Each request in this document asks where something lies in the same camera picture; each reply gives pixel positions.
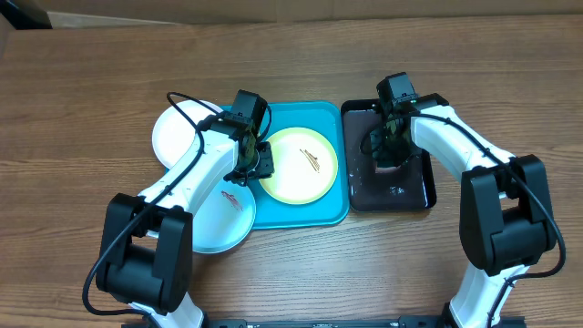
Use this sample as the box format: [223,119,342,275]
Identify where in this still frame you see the yellow-green plate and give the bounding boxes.
[260,127,339,205]

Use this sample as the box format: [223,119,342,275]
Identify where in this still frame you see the light blue plate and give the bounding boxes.
[192,180,256,254]

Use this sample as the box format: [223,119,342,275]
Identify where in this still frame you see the green and red sponge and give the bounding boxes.
[373,159,401,174]

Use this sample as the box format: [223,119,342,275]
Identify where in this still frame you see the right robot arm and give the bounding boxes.
[369,91,566,327]

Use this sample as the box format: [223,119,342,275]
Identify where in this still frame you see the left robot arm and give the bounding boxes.
[87,112,273,327]

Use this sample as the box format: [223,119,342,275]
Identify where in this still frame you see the black rectangular tray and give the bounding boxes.
[341,99,437,212]

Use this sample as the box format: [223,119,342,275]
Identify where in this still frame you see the teal plastic tray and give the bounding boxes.
[249,101,350,230]

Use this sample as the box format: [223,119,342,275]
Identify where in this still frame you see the white plate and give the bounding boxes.
[151,100,222,169]

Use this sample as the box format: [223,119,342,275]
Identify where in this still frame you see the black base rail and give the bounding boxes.
[120,314,527,328]

